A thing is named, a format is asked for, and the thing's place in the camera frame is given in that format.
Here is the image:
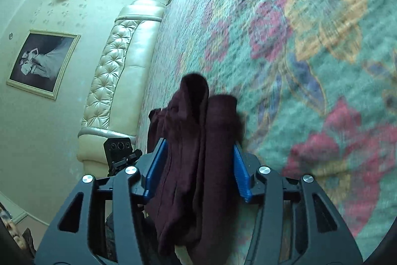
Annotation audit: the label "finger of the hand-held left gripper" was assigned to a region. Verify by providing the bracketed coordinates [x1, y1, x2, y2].
[107, 150, 143, 178]

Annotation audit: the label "patterned cloth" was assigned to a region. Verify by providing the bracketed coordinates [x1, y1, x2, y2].
[0, 209, 36, 258]

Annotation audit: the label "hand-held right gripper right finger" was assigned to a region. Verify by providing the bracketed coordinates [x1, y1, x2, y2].
[233, 141, 364, 265]

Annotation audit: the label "maroon pants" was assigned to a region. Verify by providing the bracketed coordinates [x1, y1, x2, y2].
[145, 73, 241, 258]

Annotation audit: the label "framed wall picture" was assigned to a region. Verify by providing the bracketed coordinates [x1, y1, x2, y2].
[6, 30, 81, 101]

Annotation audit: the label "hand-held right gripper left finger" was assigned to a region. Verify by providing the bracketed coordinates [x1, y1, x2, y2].
[33, 138, 169, 265]

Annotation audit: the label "cream leather headboard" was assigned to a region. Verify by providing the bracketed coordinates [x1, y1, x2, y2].
[76, 0, 167, 179]

